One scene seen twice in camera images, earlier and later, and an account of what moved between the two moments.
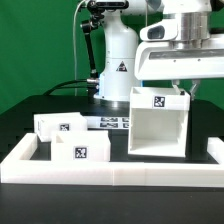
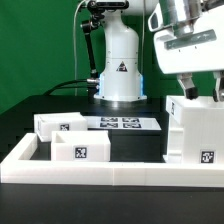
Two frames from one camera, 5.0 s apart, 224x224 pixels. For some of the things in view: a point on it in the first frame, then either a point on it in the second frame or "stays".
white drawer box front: x=80 y=146 stays
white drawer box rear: x=45 y=124 stays
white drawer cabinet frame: x=158 y=122 -> x=196 y=130
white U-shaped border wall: x=17 y=167 stays
